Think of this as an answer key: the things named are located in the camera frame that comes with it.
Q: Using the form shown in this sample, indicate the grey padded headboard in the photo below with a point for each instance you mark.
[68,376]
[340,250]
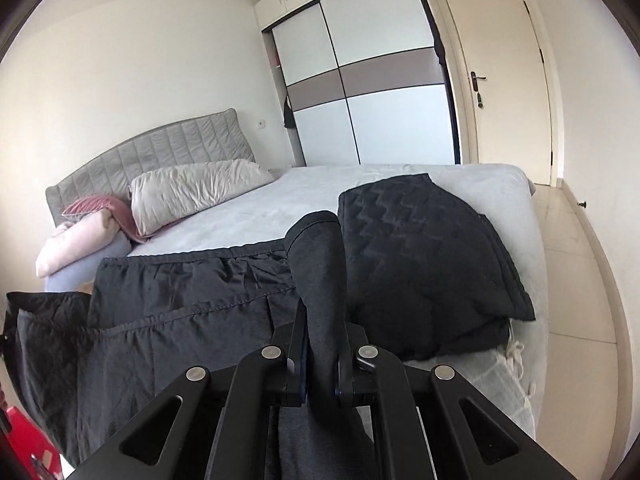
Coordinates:
[150,155]

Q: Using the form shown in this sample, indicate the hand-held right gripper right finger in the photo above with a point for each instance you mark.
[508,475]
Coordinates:
[350,370]

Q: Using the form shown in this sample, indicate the beige crinkled pillow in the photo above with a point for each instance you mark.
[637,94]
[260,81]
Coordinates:
[200,187]

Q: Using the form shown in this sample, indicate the folded black zigzag quilted garment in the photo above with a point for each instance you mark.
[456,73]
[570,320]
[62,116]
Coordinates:
[425,260]

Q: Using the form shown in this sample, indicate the bed with grey sheet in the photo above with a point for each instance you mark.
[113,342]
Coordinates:
[240,225]

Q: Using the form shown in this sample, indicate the cream pink pillow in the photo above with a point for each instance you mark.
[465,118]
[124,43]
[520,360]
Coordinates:
[75,245]

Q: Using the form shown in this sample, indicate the black padded jacket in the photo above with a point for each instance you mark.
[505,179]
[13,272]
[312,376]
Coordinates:
[175,340]

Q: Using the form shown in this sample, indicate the white sliding-door wardrobe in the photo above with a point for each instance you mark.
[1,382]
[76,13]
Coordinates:
[390,125]

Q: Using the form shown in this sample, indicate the red plastic stool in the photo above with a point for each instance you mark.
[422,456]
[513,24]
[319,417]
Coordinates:
[25,440]

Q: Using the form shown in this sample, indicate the cream door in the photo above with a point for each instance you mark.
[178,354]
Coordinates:
[505,110]

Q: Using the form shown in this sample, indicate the black hanging bag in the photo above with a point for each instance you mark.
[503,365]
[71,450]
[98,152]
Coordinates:
[288,112]

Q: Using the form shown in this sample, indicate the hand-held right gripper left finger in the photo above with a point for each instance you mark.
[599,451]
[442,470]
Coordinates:
[295,360]

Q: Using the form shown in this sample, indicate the pink blanket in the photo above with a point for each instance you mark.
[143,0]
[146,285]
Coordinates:
[110,207]

